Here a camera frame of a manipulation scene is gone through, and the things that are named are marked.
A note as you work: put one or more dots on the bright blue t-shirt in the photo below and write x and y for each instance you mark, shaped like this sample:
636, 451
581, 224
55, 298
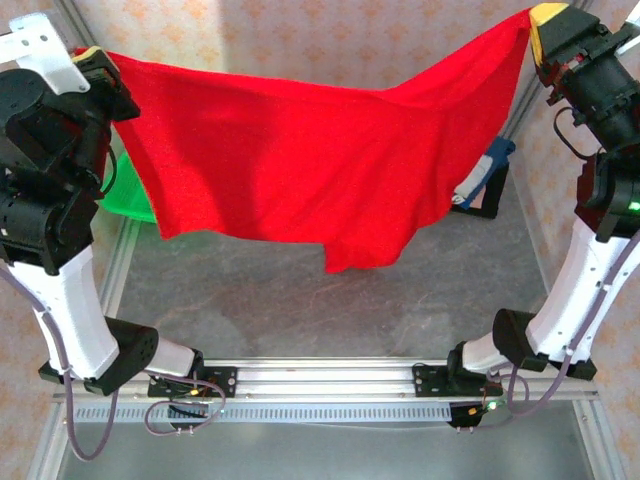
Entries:
467, 203

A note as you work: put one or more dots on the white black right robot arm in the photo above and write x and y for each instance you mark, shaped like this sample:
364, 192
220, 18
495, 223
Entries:
575, 290

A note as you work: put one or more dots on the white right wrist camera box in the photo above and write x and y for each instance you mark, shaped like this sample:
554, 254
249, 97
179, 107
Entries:
632, 32

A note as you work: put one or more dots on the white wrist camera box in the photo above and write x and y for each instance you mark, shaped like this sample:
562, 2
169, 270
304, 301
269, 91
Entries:
632, 32
35, 50

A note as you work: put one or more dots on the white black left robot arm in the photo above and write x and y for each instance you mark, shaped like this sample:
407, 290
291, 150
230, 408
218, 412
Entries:
75, 310

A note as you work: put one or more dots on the red printed t-shirt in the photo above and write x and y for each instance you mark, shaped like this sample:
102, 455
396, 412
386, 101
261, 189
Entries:
300, 165

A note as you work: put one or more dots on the aluminium table edge rail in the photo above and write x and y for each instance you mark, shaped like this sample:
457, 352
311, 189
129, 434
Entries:
595, 435

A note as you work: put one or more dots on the navy cartoon print t-shirt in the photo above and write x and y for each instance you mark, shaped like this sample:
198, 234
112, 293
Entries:
500, 150

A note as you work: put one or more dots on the black t-shirt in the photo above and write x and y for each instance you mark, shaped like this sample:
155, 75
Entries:
495, 195

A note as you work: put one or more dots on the green plastic basket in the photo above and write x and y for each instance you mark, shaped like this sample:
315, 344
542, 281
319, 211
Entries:
125, 195

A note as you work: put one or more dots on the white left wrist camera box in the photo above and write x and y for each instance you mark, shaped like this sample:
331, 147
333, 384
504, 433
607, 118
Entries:
35, 50

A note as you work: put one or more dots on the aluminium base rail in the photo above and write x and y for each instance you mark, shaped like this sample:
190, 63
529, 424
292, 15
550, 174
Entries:
325, 380

